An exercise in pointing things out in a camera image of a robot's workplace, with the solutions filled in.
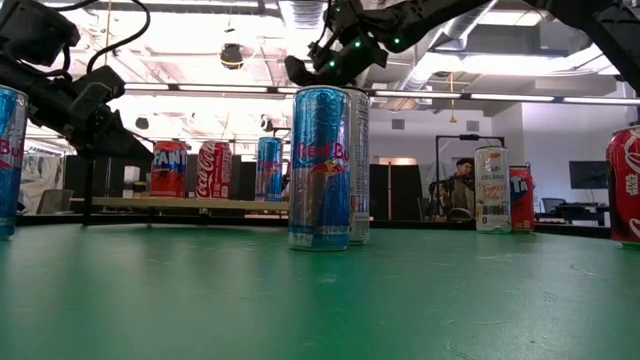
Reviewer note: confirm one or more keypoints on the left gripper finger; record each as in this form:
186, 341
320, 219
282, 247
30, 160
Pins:
120, 147

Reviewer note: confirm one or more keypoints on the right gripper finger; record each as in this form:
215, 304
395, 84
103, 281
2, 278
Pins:
302, 72

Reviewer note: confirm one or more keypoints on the red Fanta soda can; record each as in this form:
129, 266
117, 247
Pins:
168, 170
524, 200

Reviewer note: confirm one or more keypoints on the red Coca-Cola can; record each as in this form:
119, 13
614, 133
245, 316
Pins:
625, 190
212, 170

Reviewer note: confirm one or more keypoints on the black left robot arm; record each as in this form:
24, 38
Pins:
30, 30

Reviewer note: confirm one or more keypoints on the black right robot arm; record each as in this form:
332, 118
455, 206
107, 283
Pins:
600, 30

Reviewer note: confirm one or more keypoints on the black round spotlight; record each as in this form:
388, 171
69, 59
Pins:
266, 124
141, 122

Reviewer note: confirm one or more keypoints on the wooden tray board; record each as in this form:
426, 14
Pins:
150, 203

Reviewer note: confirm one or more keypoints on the long ceiling light strip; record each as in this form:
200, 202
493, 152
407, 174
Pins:
220, 88
417, 94
512, 97
600, 100

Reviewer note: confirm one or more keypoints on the grey office chair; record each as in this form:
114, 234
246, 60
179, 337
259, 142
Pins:
55, 200
552, 205

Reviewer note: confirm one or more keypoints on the black partition panel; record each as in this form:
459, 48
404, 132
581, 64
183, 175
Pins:
380, 192

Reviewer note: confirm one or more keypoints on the person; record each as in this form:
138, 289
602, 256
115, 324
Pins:
462, 192

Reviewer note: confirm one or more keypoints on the green table mat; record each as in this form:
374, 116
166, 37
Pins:
320, 300

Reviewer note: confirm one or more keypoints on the dark office desk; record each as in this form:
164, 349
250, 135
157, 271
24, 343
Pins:
580, 210

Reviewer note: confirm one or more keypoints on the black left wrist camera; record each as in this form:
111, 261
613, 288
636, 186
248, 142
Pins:
100, 87

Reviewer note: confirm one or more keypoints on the silver ribbed air duct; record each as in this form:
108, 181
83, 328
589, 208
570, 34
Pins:
305, 15

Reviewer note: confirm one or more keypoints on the grey wall vent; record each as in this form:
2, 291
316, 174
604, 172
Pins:
472, 125
398, 124

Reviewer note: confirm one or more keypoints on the black stand frame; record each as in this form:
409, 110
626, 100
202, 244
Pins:
470, 137

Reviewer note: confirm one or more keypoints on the black aluminium table frame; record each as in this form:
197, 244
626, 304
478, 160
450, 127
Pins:
410, 225

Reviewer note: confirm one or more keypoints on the black wall screen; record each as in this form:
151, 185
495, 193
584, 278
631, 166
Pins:
589, 175

